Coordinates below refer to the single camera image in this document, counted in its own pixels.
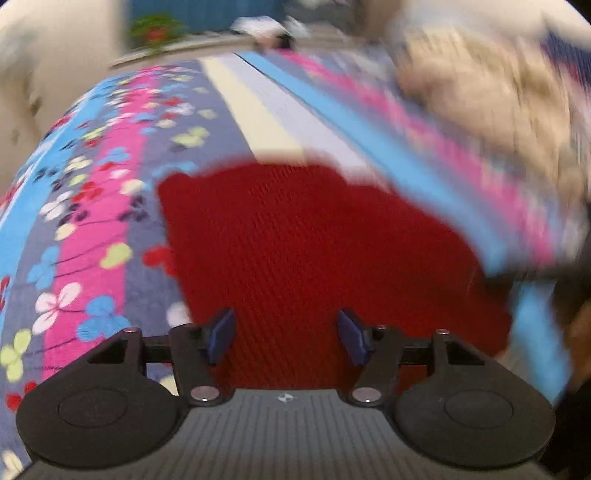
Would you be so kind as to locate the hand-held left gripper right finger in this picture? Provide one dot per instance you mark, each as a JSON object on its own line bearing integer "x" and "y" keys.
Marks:
{"x": 351, "y": 337}

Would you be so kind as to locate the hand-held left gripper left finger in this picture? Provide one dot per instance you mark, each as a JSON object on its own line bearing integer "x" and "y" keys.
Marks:
{"x": 220, "y": 334}

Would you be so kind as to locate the red knitted sweater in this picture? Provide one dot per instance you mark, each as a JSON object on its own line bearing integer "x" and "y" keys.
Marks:
{"x": 300, "y": 244}

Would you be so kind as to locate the white clothes pile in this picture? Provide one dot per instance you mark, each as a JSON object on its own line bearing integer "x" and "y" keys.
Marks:
{"x": 263, "y": 26}

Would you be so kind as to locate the floral striped blanket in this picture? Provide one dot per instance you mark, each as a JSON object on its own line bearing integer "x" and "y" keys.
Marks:
{"x": 92, "y": 207}

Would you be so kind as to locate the cream star-print quilt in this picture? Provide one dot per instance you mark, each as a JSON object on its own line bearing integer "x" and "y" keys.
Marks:
{"x": 489, "y": 115}

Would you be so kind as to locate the potted green plant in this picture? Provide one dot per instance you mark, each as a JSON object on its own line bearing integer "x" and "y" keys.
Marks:
{"x": 154, "y": 31}

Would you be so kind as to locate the blue curtain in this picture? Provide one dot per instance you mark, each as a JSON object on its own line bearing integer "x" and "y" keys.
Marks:
{"x": 207, "y": 14}

